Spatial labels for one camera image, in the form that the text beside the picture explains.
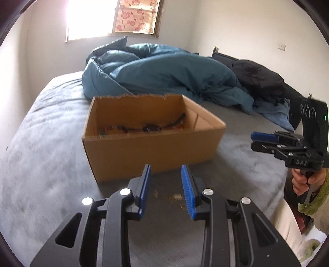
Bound floral window curtain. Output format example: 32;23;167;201
113;0;158;34

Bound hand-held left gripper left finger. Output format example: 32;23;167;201
29;164;152;267

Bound person's fluffy green top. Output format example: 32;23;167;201
301;228;328;266

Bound brown cardboard box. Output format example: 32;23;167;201
82;94;227;183

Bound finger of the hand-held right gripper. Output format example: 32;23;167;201
250;141;309;161
250;130;305;146

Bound teal blue duvet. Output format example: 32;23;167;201
82;36;255;115

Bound black jacket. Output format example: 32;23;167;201
227;60;286;106

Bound light blue cloth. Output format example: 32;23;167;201
253;99;295;132

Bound colourful beaded bracelet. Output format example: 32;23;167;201
99;125;121;135

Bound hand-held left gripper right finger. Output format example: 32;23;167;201
181;164;302;267

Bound person's right forearm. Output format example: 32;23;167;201
298;168;329;233

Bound person's right hand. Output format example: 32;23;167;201
292;168;327;196

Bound window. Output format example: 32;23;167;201
65;0;165;43

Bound person's white trousers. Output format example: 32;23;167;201
272;199;310;260

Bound black smartwatch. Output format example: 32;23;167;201
118;113;187;133

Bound bed with grey blanket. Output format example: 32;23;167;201
0;70;309;267

